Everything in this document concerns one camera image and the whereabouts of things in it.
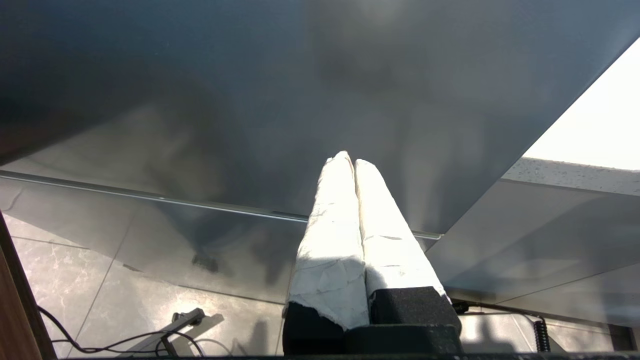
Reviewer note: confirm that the paper-wrapped left gripper left finger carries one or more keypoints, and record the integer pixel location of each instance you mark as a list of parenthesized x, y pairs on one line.
[(330, 250)]

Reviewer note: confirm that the paper-wrapped left gripper right finger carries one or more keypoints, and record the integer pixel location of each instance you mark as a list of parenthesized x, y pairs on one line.
[(395, 260)]

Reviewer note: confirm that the grey base cabinet front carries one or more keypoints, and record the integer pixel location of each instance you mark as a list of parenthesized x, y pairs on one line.
[(540, 240)]

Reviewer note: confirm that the tall grey cabinet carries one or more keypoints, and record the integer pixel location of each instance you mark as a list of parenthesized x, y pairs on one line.
[(200, 75)]

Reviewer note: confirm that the black cabinet foot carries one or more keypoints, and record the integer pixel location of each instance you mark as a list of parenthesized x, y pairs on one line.
[(621, 337)]

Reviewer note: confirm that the brown wooden panel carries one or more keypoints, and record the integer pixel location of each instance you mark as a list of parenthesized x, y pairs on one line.
[(15, 310)]

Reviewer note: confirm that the grey metal floor bracket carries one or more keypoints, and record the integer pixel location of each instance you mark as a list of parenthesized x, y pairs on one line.
[(187, 316)]

